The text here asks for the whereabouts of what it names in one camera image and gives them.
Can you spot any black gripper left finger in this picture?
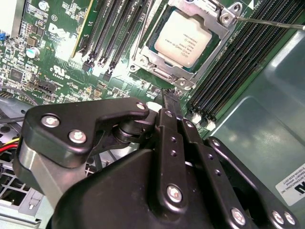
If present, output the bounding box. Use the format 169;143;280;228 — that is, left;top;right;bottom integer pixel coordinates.
12;88;191;217

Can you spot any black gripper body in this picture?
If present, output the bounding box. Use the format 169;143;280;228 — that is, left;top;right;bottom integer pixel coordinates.
46;121;230;229

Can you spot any metal socket cover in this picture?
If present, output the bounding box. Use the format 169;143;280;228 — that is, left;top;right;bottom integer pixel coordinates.
139;0;238;90

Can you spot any silver CPU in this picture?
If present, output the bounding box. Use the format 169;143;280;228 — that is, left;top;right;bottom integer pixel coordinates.
153;10;214;69

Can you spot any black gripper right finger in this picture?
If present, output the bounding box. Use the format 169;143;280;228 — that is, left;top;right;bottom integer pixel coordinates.
171;92;301;229

